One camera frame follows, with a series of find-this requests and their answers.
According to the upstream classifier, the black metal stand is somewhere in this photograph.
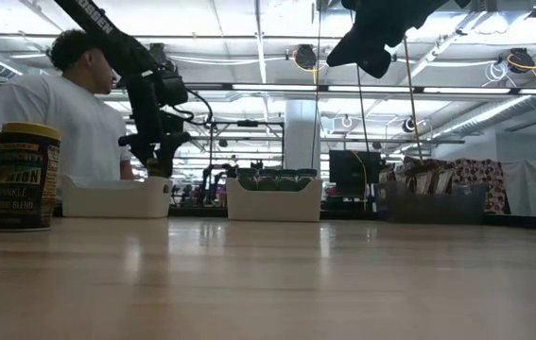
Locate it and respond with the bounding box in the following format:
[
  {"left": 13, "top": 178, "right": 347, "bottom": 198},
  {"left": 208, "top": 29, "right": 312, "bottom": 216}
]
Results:
[{"left": 203, "top": 118, "right": 286, "bottom": 184}]

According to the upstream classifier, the brown spice packet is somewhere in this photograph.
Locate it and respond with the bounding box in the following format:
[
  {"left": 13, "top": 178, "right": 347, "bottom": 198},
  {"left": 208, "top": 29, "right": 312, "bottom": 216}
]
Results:
[
  {"left": 400, "top": 157, "right": 424, "bottom": 196},
  {"left": 436, "top": 162, "right": 457, "bottom": 196},
  {"left": 419, "top": 160, "right": 441, "bottom": 196},
  {"left": 378, "top": 162, "right": 404, "bottom": 196}
]

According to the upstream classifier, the black background monitor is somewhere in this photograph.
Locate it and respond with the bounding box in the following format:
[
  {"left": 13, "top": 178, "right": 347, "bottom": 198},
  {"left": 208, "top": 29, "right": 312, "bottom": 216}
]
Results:
[{"left": 328, "top": 149, "right": 386, "bottom": 197}]

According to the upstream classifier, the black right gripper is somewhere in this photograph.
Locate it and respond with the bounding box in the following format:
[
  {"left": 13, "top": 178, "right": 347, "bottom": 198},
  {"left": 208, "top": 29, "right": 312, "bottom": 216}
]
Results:
[{"left": 326, "top": 0, "right": 467, "bottom": 79}]

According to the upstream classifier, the black background equipment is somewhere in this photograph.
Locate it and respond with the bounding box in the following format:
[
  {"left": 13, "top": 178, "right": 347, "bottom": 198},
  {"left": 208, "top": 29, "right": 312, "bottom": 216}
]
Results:
[{"left": 172, "top": 162, "right": 231, "bottom": 209}]

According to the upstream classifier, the grey translucent plastic bin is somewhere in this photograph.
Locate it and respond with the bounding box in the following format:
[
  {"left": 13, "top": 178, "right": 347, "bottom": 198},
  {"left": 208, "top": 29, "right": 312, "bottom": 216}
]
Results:
[{"left": 374, "top": 181, "right": 489, "bottom": 224}]

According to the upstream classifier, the white building column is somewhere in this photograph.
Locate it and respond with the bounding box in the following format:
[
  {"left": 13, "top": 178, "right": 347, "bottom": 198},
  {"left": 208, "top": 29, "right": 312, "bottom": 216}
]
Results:
[{"left": 285, "top": 98, "right": 322, "bottom": 172}]

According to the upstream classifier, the black hanging cable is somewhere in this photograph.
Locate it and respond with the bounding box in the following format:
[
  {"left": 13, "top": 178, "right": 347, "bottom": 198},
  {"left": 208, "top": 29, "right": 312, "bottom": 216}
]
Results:
[{"left": 355, "top": 68, "right": 372, "bottom": 153}]

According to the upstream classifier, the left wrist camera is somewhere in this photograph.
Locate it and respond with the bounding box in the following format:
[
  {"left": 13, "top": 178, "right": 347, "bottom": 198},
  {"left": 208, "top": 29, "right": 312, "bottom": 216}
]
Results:
[{"left": 153, "top": 69, "right": 190, "bottom": 108}]

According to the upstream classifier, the person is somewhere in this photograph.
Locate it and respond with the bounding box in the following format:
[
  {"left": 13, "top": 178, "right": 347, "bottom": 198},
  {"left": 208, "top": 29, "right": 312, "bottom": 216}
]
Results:
[{"left": 0, "top": 28, "right": 135, "bottom": 183}]

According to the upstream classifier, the white draped sheet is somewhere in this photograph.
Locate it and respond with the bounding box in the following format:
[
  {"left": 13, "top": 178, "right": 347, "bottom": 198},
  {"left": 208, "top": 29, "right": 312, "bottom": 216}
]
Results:
[{"left": 501, "top": 159, "right": 536, "bottom": 217}]

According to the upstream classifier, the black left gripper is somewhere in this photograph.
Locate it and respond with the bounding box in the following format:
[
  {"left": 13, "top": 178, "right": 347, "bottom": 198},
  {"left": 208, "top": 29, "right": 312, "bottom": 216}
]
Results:
[{"left": 118, "top": 73, "right": 192, "bottom": 179}]

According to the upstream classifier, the white plastic bin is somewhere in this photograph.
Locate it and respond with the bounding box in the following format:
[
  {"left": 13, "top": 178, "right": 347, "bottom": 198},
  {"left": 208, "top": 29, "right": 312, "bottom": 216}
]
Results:
[
  {"left": 61, "top": 173, "right": 173, "bottom": 219},
  {"left": 225, "top": 178, "right": 324, "bottom": 223}
]

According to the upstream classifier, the yellow hanging cable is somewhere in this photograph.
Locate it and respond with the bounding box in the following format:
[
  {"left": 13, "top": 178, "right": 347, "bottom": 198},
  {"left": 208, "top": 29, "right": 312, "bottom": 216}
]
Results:
[{"left": 403, "top": 36, "right": 425, "bottom": 162}]

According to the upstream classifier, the red patterned fabric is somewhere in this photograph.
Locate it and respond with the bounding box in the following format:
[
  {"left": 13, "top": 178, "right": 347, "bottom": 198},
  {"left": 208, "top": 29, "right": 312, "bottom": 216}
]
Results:
[{"left": 454, "top": 158, "right": 510, "bottom": 214}]

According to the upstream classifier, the black aluminium table frame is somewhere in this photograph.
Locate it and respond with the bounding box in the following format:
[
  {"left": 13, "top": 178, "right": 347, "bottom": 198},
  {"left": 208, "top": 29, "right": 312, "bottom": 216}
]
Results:
[{"left": 49, "top": 202, "right": 536, "bottom": 233}]

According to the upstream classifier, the long ceiling light bar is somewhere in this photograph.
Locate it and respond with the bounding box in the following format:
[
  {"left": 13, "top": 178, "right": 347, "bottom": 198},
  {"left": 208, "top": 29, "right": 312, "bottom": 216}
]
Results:
[{"left": 186, "top": 80, "right": 536, "bottom": 95}]

